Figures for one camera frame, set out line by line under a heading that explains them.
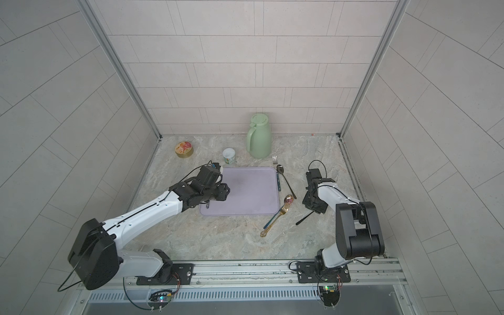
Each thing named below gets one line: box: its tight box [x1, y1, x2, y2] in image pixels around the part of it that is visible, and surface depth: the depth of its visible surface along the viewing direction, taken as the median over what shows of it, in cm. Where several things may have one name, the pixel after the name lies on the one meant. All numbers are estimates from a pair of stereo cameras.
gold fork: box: [259, 206, 289, 238], surface depth 86 cm
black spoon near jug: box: [276, 164, 297, 200], surface depth 103 cm
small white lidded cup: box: [222, 147, 236, 165], surface depth 103 cm
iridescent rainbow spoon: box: [263, 194, 294, 230], surface depth 90 cm
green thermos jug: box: [246, 112, 272, 160], surface depth 94 cm
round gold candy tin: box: [174, 141, 194, 159], surface depth 108 cm
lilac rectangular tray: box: [199, 167, 281, 216], surface depth 95 cm
